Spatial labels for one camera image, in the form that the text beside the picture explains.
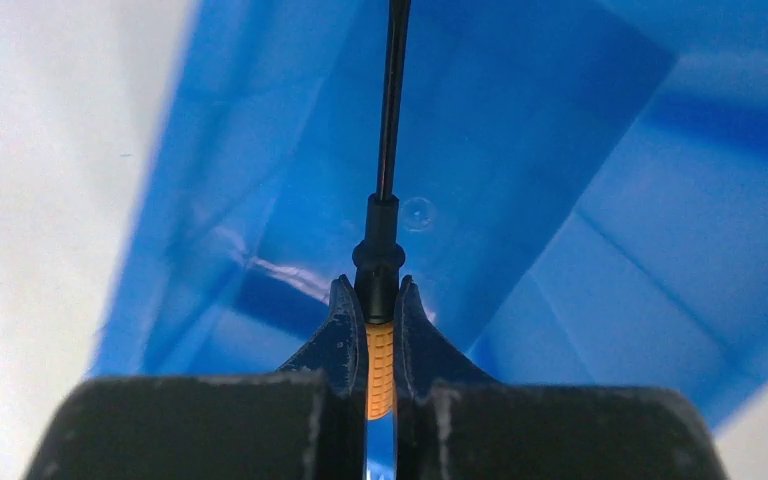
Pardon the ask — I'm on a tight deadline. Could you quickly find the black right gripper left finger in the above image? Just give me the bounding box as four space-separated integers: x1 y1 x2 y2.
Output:
25 277 368 479

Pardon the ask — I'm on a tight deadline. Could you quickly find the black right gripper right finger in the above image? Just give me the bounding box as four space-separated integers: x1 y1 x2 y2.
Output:
393 277 727 479

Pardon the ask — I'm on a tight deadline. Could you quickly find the orange black screwdriver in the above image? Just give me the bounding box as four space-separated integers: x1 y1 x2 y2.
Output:
352 0 411 421

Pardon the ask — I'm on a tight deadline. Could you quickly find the blue plastic storage bin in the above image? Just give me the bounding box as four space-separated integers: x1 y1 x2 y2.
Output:
89 0 768 480

